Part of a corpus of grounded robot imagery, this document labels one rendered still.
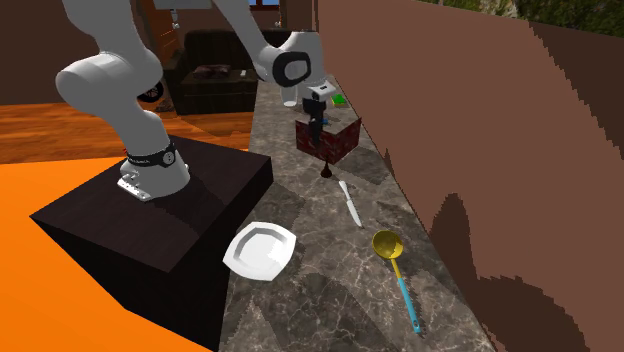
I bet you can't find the dark sofa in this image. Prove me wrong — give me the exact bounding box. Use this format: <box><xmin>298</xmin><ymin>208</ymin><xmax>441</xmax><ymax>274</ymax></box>
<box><xmin>163</xmin><ymin>28</ymin><xmax>294</xmax><ymax>116</ymax></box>

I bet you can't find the white knife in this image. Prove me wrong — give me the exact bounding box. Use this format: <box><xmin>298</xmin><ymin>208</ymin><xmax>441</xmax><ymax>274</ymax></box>
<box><xmin>338</xmin><ymin>180</ymin><xmax>364</xmax><ymax>229</ymax></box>

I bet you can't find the yellow ladle with blue handle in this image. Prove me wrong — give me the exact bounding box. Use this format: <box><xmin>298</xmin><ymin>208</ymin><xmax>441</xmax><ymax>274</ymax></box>
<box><xmin>371</xmin><ymin>229</ymin><xmax>423</xmax><ymax>335</ymax></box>

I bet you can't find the white square plate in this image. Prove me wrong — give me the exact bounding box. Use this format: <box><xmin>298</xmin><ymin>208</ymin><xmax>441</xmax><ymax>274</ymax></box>
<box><xmin>222</xmin><ymin>221</ymin><xmax>298</xmax><ymax>282</ymax></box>

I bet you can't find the red patterned box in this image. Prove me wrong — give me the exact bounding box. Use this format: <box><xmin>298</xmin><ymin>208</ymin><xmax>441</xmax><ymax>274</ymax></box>
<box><xmin>295</xmin><ymin>115</ymin><xmax>363</xmax><ymax>165</ymax></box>

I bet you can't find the dark robot stand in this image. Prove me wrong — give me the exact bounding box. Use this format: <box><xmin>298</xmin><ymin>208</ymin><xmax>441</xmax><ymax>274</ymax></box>
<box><xmin>30</xmin><ymin>134</ymin><xmax>274</xmax><ymax>352</ymax></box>

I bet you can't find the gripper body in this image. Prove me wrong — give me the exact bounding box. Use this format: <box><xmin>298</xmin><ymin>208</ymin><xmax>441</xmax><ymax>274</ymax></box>
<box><xmin>302</xmin><ymin>96</ymin><xmax>326</xmax><ymax>126</ymax></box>

